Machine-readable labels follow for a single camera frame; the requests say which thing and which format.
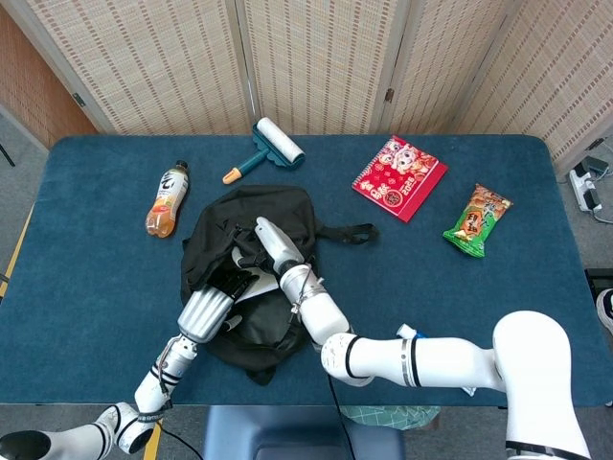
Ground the green checked cloth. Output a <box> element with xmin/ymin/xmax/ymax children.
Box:
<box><xmin>339</xmin><ymin>405</ymin><xmax>442</xmax><ymax>432</ymax></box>

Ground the beige woven screen panel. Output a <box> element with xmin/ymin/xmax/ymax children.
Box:
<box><xmin>9</xmin><ymin>0</ymin><xmax>253</xmax><ymax>136</ymax></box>
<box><xmin>454</xmin><ymin>0</ymin><xmax>613</xmax><ymax>174</ymax></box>
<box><xmin>234</xmin><ymin>0</ymin><xmax>413</xmax><ymax>136</ymax></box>
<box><xmin>380</xmin><ymin>0</ymin><xmax>526</xmax><ymax>136</ymax></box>

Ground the red spiral calendar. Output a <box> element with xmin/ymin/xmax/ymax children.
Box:
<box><xmin>352</xmin><ymin>134</ymin><xmax>449</xmax><ymax>224</ymax></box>

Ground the white blue toothpaste tube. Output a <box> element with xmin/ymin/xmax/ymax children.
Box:
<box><xmin>396</xmin><ymin>323</ymin><xmax>478</xmax><ymax>398</ymax></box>

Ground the orange tea bottle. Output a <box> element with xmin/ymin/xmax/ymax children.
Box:
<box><xmin>145</xmin><ymin>159</ymin><xmax>190</xmax><ymax>240</ymax></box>

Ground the white power strip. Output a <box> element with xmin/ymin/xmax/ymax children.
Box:
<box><xmin>568</xmin><ymin>161</ymin><xmax>603</xmax><ymax>213</ymax></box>

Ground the green snack bag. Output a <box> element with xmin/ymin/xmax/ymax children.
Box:
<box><xmin>442</xmin><ymin>183</ymin><xmax>514</xmax><ymax>260</ymax></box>

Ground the black box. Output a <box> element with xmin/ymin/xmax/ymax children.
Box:
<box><xmin>584</xmin><ymin>267</ymin><xmax>613</xmax><ymax>291</ymax></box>

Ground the teal lint roller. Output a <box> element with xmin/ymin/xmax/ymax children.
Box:
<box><xmin>221</xmin><ymin>117</ymin><xmax>307</xmax><ymax>186</ymax></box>

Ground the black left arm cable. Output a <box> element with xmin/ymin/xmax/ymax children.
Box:
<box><xmin>160</xmin><ymin>424</ymin><xmax>205</xmax><ymax>460</ymax></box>

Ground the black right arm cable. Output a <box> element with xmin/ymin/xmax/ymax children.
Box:
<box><xmin>325</xmin><ymin>373</ymin><xmax>356</xmax><ymax>460</ymax></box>

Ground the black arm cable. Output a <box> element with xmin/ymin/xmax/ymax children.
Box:
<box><xmin>160</xmin><ymin>424</ymin><xmax>205</xmax><ymax>460</ymax></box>
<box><xmin>325</xmin><ymin>373</ymin><xmax>356</xmax><ymax>460</ymax></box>

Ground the blue felt table cover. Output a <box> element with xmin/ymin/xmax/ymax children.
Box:
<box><xmin>0</xmin><ymin>133</ymin><xmax>613</xmax><ymax>409</ymax></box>

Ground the yellow floor tape strip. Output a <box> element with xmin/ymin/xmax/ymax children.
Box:
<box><xmin>0</xmin><ymin>204</ymin><xmax>35</xmax><ymax>299</ymax></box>
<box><xmin>143</xmin><ymin>419</ymin><xmax>167</xmax><ymax>460</ymax></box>

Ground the black and white shoe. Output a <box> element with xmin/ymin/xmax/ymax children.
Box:
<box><xmin>595</xmin><ymin>288</ymin><xmax>613</xmax><ymax>335</ymax></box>

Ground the black backpack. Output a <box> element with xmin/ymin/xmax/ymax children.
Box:
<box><xmin>180</xmin><ymin>185</ymin><xmax>380</xmax><ymax>387</ymax></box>

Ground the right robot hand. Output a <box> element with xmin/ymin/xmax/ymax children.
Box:
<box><xmin>232</xmin><ymin>216</ymin><xmax>306</xmax><ymax>277</ymax></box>

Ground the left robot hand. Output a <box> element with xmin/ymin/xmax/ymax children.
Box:
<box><xmin>176</xmin><ymin>267</ymin><xmax>260</xmax><ymax>345</ymax></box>

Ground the brown woven screen panel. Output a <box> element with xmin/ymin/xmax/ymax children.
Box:
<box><xmin>0</xmin><ymin>4</ymin><xmax>100</xmax><ymax>150</ymax></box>

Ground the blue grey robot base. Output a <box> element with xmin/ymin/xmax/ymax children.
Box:
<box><xmin>201</xmin><ymin>405</ymin><xmax>406</xmax><ymax>460</ymax></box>

